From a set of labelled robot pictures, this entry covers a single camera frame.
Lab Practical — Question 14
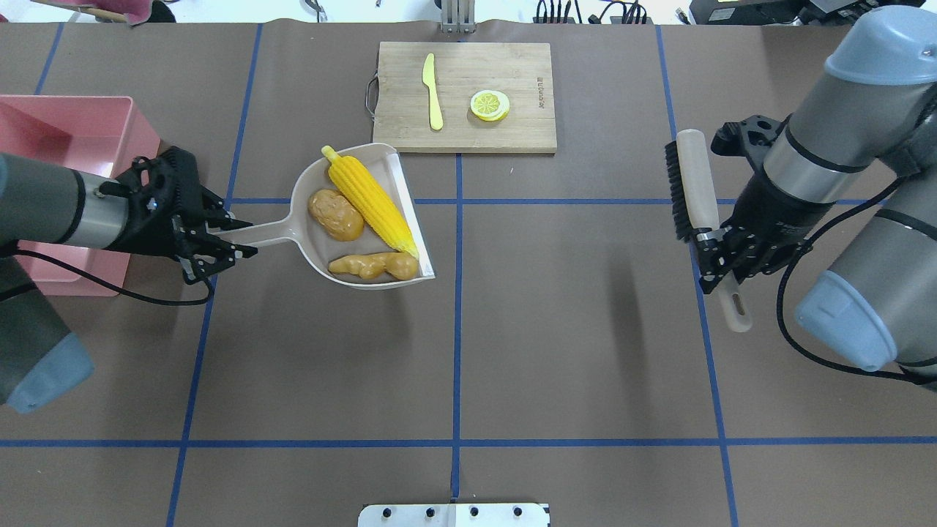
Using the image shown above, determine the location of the bamboo cutting board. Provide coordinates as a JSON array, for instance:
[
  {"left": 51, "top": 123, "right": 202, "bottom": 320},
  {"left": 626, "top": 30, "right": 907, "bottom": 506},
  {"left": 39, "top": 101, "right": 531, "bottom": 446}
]
[{"left": 372, "top": 41, "right": 558, "bottom": 154}]

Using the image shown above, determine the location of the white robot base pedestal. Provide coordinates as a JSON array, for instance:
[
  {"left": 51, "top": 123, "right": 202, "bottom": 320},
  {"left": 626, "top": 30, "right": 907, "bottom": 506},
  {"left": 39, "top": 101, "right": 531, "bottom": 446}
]
[{"left": 357, "top": 501, "right": 551, "bottom": 526}]

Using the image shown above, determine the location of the aluminium frame post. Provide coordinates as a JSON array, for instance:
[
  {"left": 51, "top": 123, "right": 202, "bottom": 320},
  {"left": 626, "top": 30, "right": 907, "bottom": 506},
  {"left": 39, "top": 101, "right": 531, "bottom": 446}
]
[{"left": 436, "top": 0, "right": 477, "bottom": 34}]

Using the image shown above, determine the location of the tan toy ginger root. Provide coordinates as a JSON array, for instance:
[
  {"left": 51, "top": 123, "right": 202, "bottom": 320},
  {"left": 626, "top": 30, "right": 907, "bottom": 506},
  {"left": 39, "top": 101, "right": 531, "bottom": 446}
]
[{"left": 328, "top": 253, "right": 419, "bottom": 280}]

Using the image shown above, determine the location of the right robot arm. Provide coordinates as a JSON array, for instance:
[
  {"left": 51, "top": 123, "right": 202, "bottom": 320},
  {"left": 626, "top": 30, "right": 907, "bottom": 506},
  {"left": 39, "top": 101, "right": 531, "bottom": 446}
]
[{"left": 666, "top": 4, "right": 935, "bottom": 391}]

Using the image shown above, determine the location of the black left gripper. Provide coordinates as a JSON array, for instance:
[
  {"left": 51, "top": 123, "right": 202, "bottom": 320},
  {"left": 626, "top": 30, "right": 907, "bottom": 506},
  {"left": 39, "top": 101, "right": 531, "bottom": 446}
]
[{"left": 110, "top": 146, "right": 258, "bottom": 285}]

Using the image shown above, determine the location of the yellow plastic toy knife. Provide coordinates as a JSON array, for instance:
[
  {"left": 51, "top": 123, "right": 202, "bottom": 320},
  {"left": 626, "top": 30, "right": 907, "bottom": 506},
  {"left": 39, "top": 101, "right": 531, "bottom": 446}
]
[{"left": 421, "top": 53, "right": 444, "bottom": 131}]

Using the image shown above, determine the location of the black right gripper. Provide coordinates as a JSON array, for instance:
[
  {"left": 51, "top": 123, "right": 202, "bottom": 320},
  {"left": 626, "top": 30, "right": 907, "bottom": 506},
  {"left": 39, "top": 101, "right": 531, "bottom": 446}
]
[{"left": 694, "top": 116, "right": 832, "bottom": 294}]

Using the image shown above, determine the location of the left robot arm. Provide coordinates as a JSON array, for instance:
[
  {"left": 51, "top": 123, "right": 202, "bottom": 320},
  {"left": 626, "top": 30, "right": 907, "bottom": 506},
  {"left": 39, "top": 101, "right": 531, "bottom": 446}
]
[{"left": 1, "top": 147, "right": 258, "bottom": 414}]

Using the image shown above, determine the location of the yellow toy lemon slice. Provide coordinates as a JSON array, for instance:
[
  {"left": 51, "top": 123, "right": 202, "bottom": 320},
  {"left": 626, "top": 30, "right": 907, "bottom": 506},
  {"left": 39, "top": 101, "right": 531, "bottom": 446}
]
[{"left": 469, "top": 89, "right": 511, "bottom": 122}]

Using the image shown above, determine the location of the pink plastic bin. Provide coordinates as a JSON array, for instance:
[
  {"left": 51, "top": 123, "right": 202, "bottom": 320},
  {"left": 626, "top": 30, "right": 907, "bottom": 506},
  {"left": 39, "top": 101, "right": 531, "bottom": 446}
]
[{"left": 1, "top": 94, "right": 160, "bottom": 296}]

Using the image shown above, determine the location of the beige hand brush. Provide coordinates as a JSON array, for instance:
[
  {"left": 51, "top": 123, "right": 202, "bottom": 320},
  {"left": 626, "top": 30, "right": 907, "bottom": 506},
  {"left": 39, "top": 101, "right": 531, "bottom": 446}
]
[{"left": 665, "top": 129, "right": 753, "bottom": 333}]

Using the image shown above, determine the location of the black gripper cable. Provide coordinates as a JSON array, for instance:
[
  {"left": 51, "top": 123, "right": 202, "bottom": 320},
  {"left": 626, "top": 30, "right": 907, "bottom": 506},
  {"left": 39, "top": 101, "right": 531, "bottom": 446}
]
[{"left": 776, "top": 198, "right": 937, "bottom": 385}]

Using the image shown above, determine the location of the yellow toy corn cob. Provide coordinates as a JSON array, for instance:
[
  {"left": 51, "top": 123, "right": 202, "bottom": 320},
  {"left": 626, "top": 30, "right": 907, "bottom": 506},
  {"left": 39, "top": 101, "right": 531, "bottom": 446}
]
[{"left": 321, "top": 146, "right": 419, "bottom": 259}]

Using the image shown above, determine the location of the brown toy potato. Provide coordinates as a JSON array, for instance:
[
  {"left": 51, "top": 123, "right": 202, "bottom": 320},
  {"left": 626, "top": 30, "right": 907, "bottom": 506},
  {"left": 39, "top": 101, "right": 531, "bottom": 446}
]
[{"left": 307, "top": 189, "right": 365, "bottom": 242}]

